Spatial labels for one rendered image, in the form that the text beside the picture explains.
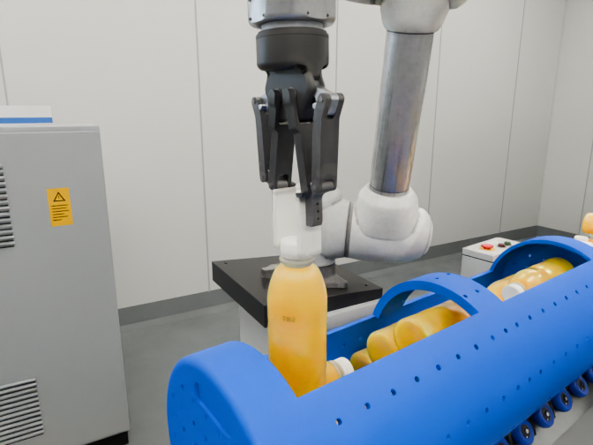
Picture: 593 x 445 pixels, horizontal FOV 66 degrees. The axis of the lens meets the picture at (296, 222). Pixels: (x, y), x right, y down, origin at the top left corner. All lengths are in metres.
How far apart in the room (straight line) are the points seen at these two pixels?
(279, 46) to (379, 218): 0.74
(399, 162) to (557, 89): 5.05
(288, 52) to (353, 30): 3.56
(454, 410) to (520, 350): 0.17
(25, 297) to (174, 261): 1.60
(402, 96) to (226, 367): 0.73
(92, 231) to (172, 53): 1.68
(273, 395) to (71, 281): 1.60
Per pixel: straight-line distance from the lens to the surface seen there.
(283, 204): 0.52
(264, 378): 0.51
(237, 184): 3.49
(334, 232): 1.17
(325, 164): 0.46
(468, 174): 5.07
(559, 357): 0.87
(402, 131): 1.08
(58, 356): 2.15
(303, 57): 0.46
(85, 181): 1.94
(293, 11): 0.46
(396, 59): 1.05
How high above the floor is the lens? 1.50
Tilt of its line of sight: 14 degrees down
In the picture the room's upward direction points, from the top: straight up
